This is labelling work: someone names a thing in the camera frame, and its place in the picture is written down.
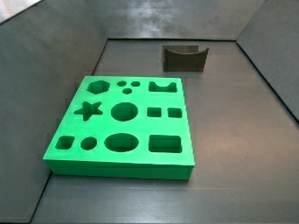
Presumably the black curved holder bracket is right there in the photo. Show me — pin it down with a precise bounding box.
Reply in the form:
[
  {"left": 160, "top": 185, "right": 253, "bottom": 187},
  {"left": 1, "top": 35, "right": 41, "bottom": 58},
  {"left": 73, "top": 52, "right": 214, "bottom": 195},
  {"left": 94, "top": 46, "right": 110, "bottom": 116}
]
[{"left": 162, "top": 45, "right": 209, "bottom": 72}]

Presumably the green shape sorter board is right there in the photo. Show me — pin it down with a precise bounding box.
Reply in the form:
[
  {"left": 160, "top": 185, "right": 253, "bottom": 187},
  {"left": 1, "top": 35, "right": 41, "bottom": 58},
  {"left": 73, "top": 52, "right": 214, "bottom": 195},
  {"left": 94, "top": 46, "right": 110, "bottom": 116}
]
[{"left": 42, "top": 76, "right": 194, "bottom": 180}]

